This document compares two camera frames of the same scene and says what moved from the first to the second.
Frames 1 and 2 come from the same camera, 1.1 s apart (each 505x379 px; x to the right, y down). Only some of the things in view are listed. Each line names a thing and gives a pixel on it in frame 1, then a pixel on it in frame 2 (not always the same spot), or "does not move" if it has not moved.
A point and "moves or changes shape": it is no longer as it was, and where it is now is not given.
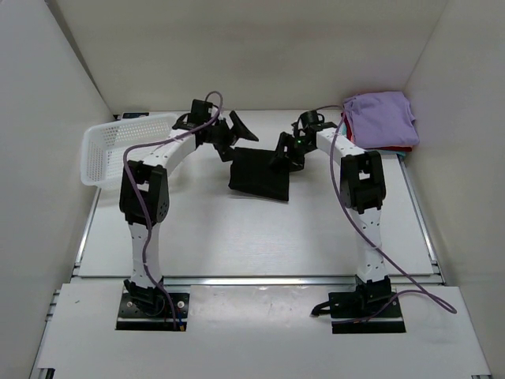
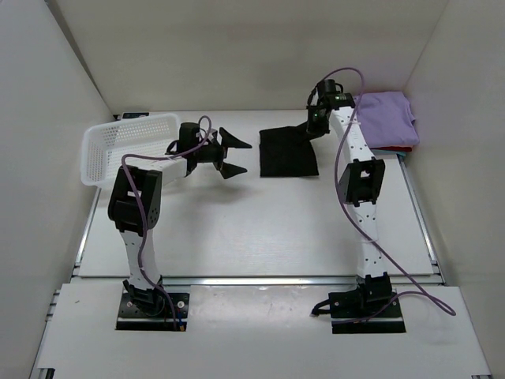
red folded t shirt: x=394 y=149 does not move
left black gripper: x=239 y=131 -> x=228 y=140
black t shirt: x=251 y=171 moves or changes shape
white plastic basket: x=103 y=146 does not move
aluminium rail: x=250 y=281 does not move
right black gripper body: x=298 y=149 -> x=317 y=125
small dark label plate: x=134 y=114 does not move
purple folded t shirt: x=382 y=120 does not move
